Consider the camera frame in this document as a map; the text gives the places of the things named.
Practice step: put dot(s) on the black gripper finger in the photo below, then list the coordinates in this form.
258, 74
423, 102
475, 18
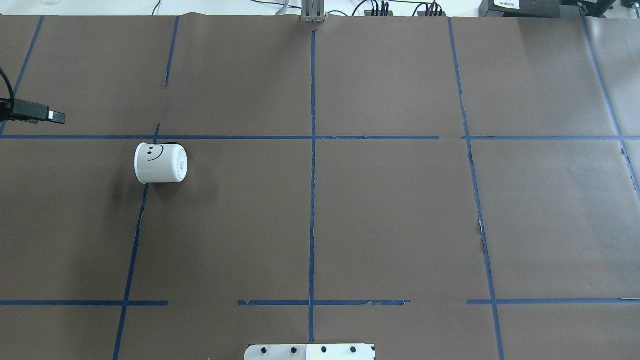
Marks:
33, 113

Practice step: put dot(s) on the white smiley mug black handle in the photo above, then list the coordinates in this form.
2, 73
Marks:
160, 163

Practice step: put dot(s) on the brown paper table cover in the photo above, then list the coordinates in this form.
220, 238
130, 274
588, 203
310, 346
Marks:
442, 188

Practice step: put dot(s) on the black box on table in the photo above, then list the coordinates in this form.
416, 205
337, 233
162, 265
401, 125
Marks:
519, 9

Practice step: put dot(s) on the aluminium frame post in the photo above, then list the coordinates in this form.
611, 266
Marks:
313, 11

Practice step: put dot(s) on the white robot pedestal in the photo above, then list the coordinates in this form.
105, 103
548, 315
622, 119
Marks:
322, 351

